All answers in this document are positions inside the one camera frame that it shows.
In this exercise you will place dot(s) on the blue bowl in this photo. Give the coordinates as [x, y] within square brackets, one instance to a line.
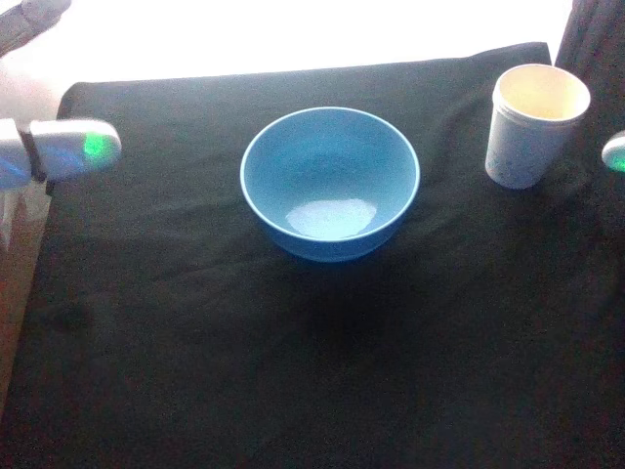
[332, 185]

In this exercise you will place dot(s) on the white paper cup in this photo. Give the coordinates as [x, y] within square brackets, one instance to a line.
[517, 151]

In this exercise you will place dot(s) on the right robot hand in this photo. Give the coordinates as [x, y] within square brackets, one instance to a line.
[616, 152]

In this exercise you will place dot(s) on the black table cloth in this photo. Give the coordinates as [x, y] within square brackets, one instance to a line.
[312, 352]

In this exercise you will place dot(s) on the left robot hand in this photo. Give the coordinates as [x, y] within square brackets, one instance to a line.
[63, 151]

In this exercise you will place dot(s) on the black curtain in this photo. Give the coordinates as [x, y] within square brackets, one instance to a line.
[595, 34]

